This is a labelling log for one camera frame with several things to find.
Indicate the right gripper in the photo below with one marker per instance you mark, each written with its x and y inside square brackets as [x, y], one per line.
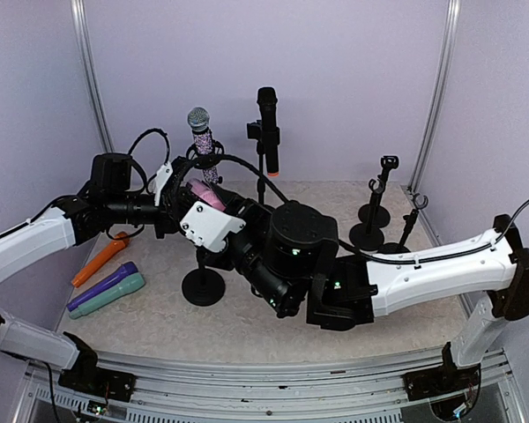
[250, 209]

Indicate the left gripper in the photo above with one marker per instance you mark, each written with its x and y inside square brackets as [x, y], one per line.
[169, 207]

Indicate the pink microphone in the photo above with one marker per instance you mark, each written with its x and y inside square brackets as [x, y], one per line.
[205, 193]

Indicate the orange microphone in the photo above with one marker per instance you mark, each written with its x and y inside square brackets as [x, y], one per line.
[120, 242]

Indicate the purple microphone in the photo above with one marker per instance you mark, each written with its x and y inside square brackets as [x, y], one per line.
[112, 279]

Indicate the teal microphone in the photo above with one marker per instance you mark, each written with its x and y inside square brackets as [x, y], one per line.
[94, 299]

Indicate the black round-base stand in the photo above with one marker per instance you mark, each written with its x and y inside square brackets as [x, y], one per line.
[382, 217]

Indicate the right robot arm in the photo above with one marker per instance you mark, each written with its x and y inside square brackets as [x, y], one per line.
[292, 257]

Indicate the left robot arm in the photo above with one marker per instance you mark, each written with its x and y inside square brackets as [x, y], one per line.
[149, 323]

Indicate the black tripod mic stand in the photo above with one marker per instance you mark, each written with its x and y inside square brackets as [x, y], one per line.
[206, 146]

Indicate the silver rhinestone microphone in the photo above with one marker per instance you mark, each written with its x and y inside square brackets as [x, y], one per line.
[198, 119]

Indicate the black tall microphone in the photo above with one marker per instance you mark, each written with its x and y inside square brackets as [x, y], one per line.
[267, 102]

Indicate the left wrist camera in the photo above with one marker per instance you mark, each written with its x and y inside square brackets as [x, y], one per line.
[160, 183]

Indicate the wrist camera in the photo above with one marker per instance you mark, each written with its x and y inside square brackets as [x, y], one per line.
[208, 228]
[160, 183]

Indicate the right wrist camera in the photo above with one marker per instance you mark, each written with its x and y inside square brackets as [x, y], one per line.
[208, 228]

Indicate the left metal frame post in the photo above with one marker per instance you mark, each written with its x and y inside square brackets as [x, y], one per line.
[85, 48]

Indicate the metal frame post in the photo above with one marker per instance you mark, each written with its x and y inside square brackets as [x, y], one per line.
[437, 99]
[85, 48]

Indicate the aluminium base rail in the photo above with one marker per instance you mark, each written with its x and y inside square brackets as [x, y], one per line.
[363, 390]

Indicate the right metal frame post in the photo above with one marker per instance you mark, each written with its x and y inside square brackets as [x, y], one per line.
[437, 99]

